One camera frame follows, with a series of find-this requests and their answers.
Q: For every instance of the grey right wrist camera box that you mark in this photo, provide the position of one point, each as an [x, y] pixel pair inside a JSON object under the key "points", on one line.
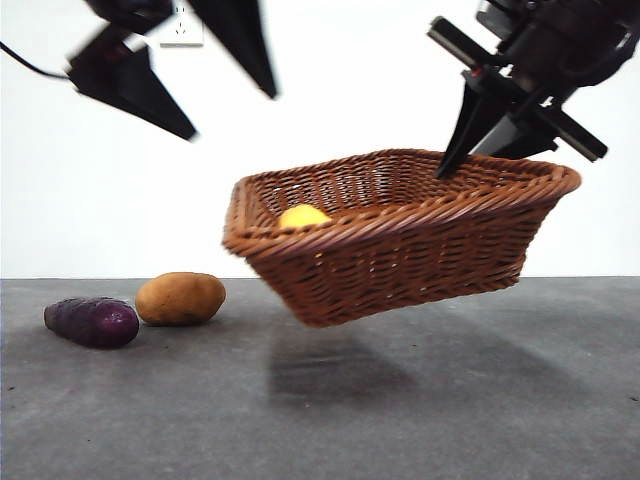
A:
{"points": [[500, 17]]}

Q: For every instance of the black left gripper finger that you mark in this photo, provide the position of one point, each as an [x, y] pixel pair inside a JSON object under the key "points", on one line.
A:
{"points": [[240, 40], [135, 95]]}

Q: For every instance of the white wall socket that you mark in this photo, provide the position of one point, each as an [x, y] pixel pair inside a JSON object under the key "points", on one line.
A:
{"points": [[181, 32]]}

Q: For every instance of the purple eggplant with green stem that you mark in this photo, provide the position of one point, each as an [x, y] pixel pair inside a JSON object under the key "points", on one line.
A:
{"points": [[92, 322]]}

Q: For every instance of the yellow corn cob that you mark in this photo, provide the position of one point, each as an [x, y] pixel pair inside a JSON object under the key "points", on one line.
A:
{"points": [[302, 217]]}

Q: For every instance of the brown woven wicker basket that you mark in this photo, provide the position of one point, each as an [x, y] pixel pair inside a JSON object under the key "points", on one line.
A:
{"points": [[400, 260]]}

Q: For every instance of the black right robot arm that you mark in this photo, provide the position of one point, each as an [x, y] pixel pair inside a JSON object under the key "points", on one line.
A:
{"points": [[600, 35]]}

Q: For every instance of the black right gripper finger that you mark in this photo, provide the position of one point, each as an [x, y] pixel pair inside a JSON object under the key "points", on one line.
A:
{"points": [[475, 130], [520, 140]]}

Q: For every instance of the tan potato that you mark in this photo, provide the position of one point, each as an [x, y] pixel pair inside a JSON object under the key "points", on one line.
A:
{"points": [[180, 299]]}

